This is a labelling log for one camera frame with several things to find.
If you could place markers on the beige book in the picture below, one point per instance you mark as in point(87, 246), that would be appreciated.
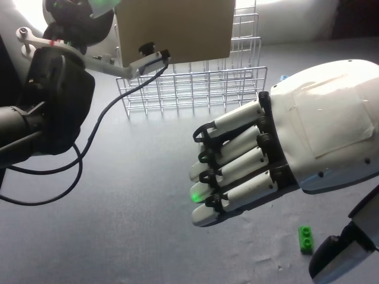
point(177, 29)

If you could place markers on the blue toy brick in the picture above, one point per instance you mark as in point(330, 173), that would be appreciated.
point(283, 78)

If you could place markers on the green toy brick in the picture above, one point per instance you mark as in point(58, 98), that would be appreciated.
point(305, 241)

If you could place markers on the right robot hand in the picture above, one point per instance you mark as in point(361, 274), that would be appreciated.
point(325, 124)

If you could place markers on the white backdrop sheet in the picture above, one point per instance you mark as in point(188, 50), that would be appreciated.
point(296, 17)

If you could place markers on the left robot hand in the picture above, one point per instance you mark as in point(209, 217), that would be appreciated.
point(83, 26)

